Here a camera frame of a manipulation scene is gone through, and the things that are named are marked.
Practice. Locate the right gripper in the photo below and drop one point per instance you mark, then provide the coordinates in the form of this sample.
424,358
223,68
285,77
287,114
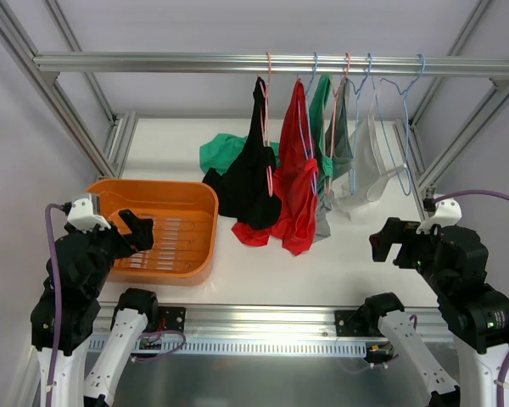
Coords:
399,247

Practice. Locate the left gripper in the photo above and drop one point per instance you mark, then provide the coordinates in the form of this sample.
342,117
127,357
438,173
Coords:
121,236

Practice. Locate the blue hanger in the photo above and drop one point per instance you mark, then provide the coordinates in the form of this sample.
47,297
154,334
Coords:
405,177
358,91
307,142

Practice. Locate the red tank top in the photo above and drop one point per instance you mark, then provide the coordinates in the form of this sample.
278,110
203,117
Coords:
294,183

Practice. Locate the green tank top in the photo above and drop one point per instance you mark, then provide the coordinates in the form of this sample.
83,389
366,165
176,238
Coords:
224,148

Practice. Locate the black tank top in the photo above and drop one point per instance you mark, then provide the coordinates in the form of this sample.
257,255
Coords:
243,189

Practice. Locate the pink hanger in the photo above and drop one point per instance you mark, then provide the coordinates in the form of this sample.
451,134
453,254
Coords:
265,124
329,147

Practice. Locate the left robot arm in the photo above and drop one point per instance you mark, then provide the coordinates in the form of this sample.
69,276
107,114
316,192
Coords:
63,318

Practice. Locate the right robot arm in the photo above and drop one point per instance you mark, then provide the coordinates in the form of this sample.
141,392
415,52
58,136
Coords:
452,261

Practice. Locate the white tank top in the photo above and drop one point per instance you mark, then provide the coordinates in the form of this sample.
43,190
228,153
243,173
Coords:
369,175

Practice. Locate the grey tank top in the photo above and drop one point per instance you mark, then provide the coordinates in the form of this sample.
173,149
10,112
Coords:
342,163

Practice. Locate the orange plastic basket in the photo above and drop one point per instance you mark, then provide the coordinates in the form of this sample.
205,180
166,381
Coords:
185,216

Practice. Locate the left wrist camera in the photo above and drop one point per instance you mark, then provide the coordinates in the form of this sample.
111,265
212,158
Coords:
85,214

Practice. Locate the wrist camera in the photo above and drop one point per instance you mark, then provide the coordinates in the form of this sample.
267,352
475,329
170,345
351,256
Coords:
442,212
85,214

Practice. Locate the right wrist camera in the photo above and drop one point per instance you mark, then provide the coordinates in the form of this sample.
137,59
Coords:
442,212

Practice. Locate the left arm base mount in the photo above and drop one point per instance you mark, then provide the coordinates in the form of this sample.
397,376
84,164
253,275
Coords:
171,318

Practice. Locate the white slotted cable duct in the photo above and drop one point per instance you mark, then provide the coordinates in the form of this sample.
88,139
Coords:
199,346

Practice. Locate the aluminium hanging rail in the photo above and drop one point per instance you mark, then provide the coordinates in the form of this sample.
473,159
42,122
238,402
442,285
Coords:
135,62

